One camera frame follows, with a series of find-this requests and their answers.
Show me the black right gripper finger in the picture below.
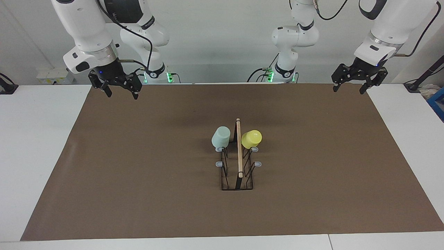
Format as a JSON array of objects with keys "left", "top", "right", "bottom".
[
  {"left": 123, "top": 74, "right": 143, "bottom": 100},
  {"left": 88, "top": 71, "right": 112, "bottom": 98}
]

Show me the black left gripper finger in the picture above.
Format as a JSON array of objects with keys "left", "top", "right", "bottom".
[
  {"left": 331, "top": 64, "right": 351, "bottom": 92},
  {"left": 359, "top": 68, "right": 388, "bottom": 95}
]

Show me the pale green plastic cup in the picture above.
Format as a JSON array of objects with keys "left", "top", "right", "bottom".
[{"left": 212, "top": 126, "right": 231, "bottom": 148}]

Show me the yellow plastic cup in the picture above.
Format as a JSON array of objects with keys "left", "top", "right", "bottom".
[{"left": 241, "top": 130, "right": 262, "bottom": 149}]

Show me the white power strip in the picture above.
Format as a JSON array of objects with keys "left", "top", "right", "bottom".
[{"left": 36, "top": 68, "right": 75, "bottom": 85}]

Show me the black stand pole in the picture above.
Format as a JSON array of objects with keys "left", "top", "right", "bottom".
[{"left": 403, "top": 55, "right": 444, "bottom": 93}]

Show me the white crumpled plastic bag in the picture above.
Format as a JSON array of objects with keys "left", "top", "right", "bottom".
[{"left": 418, "top": 83, "right": 442, "bottom": 100}]

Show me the blue box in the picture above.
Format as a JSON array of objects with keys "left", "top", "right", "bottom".
[{"left": 427, "top": 87, "right": 444, "bottom": 122}]

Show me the brown table mat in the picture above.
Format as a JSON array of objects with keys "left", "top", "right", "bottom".
[{"left": 20, "top": 83, "right": 444, "bottom": 241}]

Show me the black table clamp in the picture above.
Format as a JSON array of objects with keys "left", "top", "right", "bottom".
[{"left": 0, "top": 73, "right": 19, "bottom": 95}]

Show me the black base cable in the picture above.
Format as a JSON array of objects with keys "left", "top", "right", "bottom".
[
  {"left": 134, "top": 66, "right": 181, "bottom": 84},
  {"left": 247, "top": 53, "right": 280, "bottom": 83}
]

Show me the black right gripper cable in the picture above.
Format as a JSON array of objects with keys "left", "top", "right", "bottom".
[{"left": 95, "top": 0, "right": 155, "bottom": 75}]

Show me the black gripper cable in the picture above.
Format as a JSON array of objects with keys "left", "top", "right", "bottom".
[
  {"left": 312, "top": 0, "right": 442, "bottom": 58},
  {"left": 95, "top": 0, "right": 155, "bottom": 75}
]

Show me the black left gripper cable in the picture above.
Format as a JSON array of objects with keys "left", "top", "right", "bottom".
[{"left": 312, "top": 0, "right": 442, "bottom": 58}]

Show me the black wire cup rack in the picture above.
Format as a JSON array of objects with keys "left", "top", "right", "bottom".
[{"left": 215, "top": 118, "right": 262, "bottom": 191}]

